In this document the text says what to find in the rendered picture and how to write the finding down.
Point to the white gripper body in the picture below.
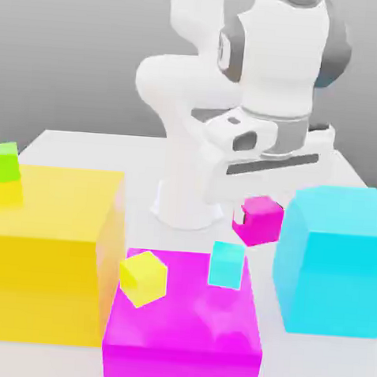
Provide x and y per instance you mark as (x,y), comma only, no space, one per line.
(271,184)

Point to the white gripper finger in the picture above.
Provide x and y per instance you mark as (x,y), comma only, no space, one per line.
(239,215)

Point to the small magenta cube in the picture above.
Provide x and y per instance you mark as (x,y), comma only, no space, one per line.
(262,223)

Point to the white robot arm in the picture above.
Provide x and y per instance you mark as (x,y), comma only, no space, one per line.
(189,90)

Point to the small cyan cube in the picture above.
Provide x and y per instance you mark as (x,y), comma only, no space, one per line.
(225,267)

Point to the small yellow cube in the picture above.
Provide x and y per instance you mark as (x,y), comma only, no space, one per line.
(145,279)

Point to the small green cube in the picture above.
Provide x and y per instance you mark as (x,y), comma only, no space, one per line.
(3,164)

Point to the large cyan box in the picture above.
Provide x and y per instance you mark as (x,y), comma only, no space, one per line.
(335,265)

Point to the large magenta box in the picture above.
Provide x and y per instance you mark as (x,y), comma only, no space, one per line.
(180,343)

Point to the large yellow box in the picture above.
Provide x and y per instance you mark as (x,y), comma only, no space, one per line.
(40,260)

